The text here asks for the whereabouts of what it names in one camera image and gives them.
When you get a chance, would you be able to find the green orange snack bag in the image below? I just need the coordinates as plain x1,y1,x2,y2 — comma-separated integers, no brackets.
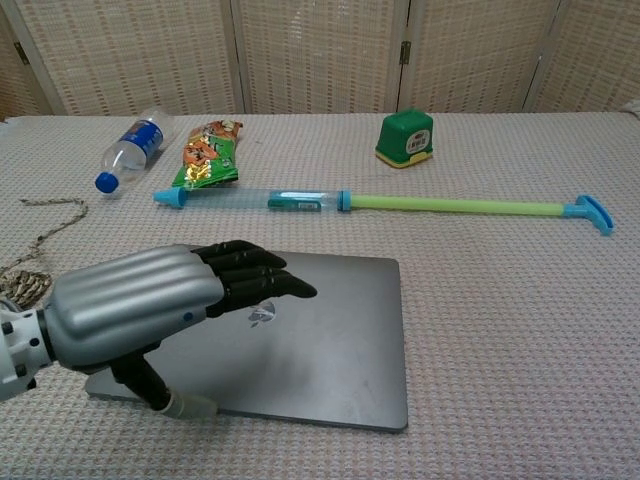
171,119,245,190

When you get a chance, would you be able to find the beige woven tablecloth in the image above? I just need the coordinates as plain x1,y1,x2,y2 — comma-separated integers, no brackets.
0,99,640,480

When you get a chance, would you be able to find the clear bottle with blue label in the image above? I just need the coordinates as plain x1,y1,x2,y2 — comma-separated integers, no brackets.
94,107,174,196

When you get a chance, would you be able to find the silver laptop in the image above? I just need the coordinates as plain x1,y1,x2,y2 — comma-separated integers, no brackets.
83,249,409,434

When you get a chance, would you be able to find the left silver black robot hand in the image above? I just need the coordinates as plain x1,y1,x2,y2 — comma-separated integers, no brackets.
42,239,319,419

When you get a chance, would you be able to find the green plastic container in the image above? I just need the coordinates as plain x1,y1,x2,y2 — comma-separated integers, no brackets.
374,108,435,170

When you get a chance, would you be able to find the braided beige rope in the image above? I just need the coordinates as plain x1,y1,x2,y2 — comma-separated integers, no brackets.
0,197,90,309

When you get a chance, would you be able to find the blue green water squirter toy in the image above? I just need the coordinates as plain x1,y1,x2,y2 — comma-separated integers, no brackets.
152,187,616,237

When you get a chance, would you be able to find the woven folding screen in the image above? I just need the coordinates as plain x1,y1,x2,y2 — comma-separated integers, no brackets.
0,0,640,121

